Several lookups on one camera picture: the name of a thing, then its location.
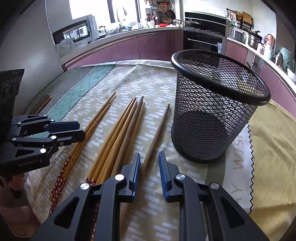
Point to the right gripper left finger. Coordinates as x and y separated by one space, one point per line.
92 212

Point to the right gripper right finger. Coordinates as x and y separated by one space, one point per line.
207 212

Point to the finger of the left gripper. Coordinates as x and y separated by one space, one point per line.
58 139
27 125

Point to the wooden chopstick bundle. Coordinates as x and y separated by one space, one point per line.
129 143
113 136
115 141
111 157

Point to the dark wooden chopstick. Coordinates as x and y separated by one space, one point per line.
145 168

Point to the kitchen window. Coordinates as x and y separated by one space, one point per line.
106 12

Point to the left hand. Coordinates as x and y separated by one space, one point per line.
17 222

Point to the patterned tablecloth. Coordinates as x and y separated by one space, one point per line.
258 169

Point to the clear plastic bag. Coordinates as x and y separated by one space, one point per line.
66 46

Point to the black mesh utensil cup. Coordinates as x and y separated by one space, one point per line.
215 98

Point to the silver countertop microwave oven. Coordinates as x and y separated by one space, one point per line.
83 28

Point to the pink lower cabinets right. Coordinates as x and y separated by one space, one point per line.
281 87

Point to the black built-in oven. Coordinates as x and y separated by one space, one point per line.
202 40

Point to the silver rice cooker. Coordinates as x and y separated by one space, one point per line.
238 36

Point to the steel stock pot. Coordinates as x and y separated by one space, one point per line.
254 41

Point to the black range hood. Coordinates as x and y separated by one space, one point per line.
206 22

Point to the black camera box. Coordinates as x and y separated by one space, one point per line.
10 84

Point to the black wall shelf rack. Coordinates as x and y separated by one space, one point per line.
239 19

